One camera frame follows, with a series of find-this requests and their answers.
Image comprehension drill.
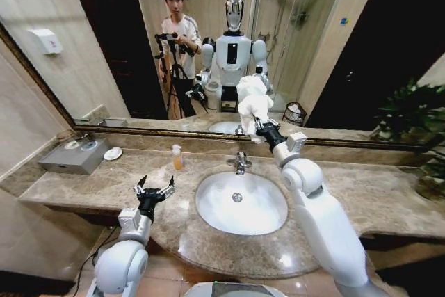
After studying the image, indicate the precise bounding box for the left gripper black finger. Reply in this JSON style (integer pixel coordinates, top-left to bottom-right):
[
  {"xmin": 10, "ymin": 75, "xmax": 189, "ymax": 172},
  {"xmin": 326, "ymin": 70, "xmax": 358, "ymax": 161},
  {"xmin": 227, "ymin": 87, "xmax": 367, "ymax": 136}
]
[
  {"xmin": 158, "ymin": 175, "xmax": 176, "ymax": 200},
  {"xmin": 133, "ymin": 174, "xmax": 149, "ymax": 196}
]

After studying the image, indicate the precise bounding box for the white towel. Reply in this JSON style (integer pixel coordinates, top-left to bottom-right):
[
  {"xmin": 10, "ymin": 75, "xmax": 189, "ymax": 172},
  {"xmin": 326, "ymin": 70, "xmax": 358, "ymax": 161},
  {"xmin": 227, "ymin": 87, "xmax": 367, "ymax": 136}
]
[{"xmin": 236, "ymin": 74, "xmax": 275, "ymax": 145}]

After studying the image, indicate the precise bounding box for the white oval sink basin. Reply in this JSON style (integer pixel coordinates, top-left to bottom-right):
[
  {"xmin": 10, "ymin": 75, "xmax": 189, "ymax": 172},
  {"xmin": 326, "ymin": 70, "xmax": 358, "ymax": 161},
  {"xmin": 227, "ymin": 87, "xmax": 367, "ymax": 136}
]
[{"xmin": 194, "ymin": 170, "xmax": 289, "ymax": 236}]

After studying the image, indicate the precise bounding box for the orange liquid soap bottle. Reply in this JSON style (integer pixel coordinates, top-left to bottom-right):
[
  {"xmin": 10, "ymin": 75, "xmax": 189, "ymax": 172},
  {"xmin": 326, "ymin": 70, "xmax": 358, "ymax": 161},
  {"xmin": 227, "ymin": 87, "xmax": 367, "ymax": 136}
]
[{"xmin": 170, "ymin": 143, "xmax": 186, "ymax": 172}]

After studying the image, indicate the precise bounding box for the chrome faucet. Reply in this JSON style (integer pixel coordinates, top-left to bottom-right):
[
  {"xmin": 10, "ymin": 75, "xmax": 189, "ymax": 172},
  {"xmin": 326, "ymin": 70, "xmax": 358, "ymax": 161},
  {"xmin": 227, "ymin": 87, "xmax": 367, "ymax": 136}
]
[{"xmin": 226, "ymin": 150, "xmax": 254, "ymax": 177}]

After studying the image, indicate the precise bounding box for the white soap dish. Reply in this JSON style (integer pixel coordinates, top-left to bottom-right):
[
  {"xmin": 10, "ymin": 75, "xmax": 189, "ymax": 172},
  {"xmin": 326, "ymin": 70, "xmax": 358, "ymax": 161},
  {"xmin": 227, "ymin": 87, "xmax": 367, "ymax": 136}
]
[{"xmin": 103, "ymin": 147, "xmax": 124, "ymax": 161}]

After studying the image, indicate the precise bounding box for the grey metal tissue box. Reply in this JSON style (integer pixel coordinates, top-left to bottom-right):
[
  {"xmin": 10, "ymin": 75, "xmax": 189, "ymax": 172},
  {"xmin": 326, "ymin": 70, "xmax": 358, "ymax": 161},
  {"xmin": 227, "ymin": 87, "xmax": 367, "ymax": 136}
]
[{"xmin": 37, "ymin": 136, "xmax": 113, "ymax": 176}]

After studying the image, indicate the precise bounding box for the white robot front shell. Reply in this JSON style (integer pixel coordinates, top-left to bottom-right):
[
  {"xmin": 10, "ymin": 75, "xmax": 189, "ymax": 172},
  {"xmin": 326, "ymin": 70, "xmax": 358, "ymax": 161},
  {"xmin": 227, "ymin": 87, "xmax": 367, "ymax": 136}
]
[{"xmin": 181, "ymin": 280, "xmax": 290, "ymax": 297}]

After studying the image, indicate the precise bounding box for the green potted plant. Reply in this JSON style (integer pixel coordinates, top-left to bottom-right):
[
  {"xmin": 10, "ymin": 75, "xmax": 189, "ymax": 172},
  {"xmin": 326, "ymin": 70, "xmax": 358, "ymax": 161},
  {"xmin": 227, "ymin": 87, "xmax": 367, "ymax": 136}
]
[{"xmin": 373, "ymin": 79, "xmax": 445, "ymax": 201}]

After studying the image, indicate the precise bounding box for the dark wire wastebasket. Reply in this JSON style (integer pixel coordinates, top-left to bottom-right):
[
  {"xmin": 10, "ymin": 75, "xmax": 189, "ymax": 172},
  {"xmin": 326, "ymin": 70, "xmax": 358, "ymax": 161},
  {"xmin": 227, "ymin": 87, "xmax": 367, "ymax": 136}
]
[{"xmin": 281, "ymin": 101, "xmax": 309, "ymax": 127}]

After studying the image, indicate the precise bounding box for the black floor cable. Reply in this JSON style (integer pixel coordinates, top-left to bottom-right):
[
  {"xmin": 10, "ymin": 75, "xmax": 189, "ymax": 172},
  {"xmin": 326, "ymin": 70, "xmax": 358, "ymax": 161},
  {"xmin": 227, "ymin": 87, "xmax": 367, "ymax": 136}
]
[{"xmin": 74, "ymin": 225, "xmax": 120, "ymax": 297}]

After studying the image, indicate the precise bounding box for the large framed wall mirror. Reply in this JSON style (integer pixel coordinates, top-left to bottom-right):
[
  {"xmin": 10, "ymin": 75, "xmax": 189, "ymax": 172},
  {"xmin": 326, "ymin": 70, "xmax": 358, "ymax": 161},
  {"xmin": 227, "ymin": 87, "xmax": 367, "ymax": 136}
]
[{"xmin": 0, "ymin": 0, "xmax": 445, "ymax": 154}]

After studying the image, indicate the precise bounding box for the white wall dispenser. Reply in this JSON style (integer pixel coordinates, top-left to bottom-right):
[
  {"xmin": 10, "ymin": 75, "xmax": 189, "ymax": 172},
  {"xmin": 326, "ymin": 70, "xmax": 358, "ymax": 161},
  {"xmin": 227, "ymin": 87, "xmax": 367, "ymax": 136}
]
[{"xmin": 27, "ymin": 28, "xmax": 65, "ymax": 56}]

